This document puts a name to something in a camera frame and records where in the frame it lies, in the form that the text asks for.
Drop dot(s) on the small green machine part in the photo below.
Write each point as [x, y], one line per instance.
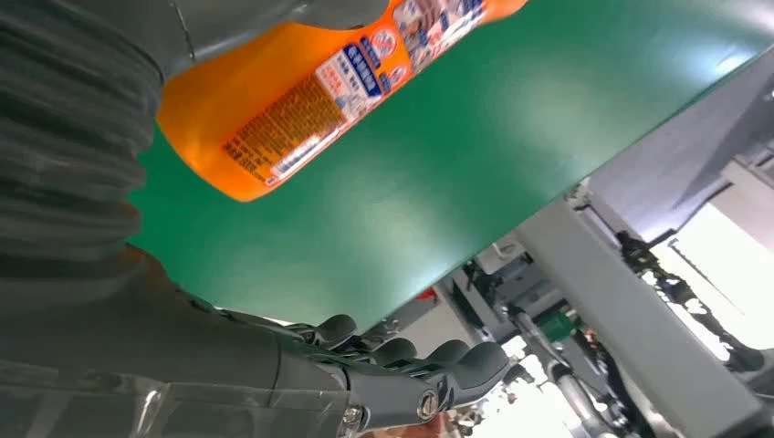
[557, 326]

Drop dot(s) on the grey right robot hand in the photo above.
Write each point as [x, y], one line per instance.
[181, 375]

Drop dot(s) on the silver metal tube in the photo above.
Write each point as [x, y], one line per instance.
[574, 393]

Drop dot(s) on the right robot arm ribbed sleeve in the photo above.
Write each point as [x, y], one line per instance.
[60, 151]

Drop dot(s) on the red object on floor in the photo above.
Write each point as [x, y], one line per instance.
[427, 295]

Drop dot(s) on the white structural beam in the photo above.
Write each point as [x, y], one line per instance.
[635, 338]

